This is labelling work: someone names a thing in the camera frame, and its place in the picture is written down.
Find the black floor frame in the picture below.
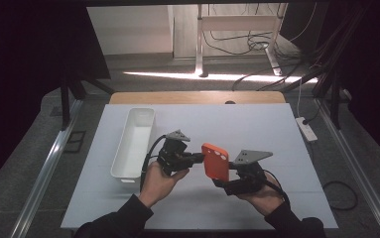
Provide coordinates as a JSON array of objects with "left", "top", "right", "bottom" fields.
[{"left": 63, "top": 130, "right": 87, "bottom": 155}]

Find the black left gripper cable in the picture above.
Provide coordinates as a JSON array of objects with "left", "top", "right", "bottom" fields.
[{"left": 139, "top": 134, "right": 169, "bottom": 193}]

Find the white power strip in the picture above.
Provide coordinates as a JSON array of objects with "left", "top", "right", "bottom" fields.
[{"left": 295, "top": 116, "right": 319, "bottom": 144}]

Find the person's left hand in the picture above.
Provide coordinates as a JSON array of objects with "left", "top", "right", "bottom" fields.
[{"left": 138, "top": 160, "right": 190, "bottom": 209}]

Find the black floor cable tangle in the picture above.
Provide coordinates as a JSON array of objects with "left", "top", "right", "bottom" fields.
[{"left": 201, "top": 29, "right": 280, "bottom": 58}]

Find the white foam board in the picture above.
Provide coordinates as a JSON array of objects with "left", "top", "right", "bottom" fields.
[{"left": 60, "top": 102, "right": 339, "bottom": 231}]

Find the white desk frame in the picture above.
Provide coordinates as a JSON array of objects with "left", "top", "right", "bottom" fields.
[{"left": 193, "top": 3, "right": 289, "bottom": 78}]

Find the dark curtain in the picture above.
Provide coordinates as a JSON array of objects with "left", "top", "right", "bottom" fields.
[
  {"left": 316, "top": 0, "right": 380, "bottom": 167},
  {"left": 0, "top": 0, "right": 111, "bottom": 196}
]

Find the white cabinet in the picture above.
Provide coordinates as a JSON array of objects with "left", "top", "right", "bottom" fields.
[{"left": 84, "top": 5, "right": 175, "bottom": 57}]

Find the wooden table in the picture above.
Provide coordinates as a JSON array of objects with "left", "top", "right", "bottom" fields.
[{"left": 108, "top": 90, "right": 288, "bottom": 106}]

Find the white plastic storage bin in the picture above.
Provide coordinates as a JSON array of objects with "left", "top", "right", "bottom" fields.
[{"left": 110, "top": 107, "right": 157, "bottom": 190}]

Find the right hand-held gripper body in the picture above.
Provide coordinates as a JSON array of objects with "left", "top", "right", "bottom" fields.
[{"left": 224, "top": 149, "right": 274, "bottom": 196}]

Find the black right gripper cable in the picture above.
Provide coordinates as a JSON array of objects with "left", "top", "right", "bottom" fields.
[{"left": 262, "top": 169, "right": 359, "bottom": 212}]

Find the long black floor cable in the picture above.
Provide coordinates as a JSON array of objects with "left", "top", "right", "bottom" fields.
[{"left": 231, "top": 60, "right": 308, "bottom": 92}]

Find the black power strip cable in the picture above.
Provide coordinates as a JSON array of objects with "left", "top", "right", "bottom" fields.
[{"left": 304, "top": 100, "right": 324, "bottom": 126}]

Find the thin white cable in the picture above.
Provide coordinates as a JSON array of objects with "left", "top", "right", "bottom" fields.
[{"left": 296, "top": 77, "right": 304, "bottom": 119}]

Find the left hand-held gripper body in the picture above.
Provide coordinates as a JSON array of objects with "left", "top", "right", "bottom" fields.
[{"left": 157, "top": 129, "right": 195, "bottom": 177}]

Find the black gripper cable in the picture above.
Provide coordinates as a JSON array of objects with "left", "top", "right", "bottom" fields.
[
  {"left": 139, "top": 134, "right": 169, "bottom": 193},
  {"left": 262, "top": 169, "right": 359, "bottom": 212}
]

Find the orange phone case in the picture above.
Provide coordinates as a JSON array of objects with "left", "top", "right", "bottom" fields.
[{"left": 200, "top": 142, "right": 231, "bottom": 182}]

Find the person's right hand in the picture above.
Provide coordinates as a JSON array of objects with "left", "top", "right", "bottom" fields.
[{"left": 236, "top": 174, "right": 286, "bottom": 218}]

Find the black metal stand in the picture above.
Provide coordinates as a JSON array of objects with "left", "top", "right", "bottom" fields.
[
  {"left": 281, "top": 63, "right": 345, "bottom": 131},
  {"left": 59, "top": 69, "right": 116, "bottom": 131}
]

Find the aluminium rail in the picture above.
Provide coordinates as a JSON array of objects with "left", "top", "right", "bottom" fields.
[
  {"left": 8, "top": 98, "right": 84, "bottom": 238},
  {"left": 314, "top": 98, "right": 380, "bottom": 238}
]

